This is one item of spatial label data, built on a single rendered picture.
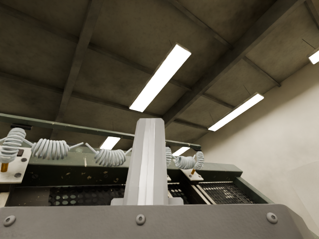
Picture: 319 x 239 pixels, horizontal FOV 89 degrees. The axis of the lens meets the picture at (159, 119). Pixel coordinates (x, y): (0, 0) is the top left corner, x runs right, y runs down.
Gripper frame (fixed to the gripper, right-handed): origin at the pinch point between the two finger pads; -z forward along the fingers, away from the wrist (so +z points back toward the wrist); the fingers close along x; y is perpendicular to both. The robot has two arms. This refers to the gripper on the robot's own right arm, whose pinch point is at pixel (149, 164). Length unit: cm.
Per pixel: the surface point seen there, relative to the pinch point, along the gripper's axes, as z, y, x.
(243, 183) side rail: -52, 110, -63
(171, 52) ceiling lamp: -244, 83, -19
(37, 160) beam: -28, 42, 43
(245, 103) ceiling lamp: -312, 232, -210
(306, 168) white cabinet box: -134, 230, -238
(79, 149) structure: -66, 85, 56
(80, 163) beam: -32, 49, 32
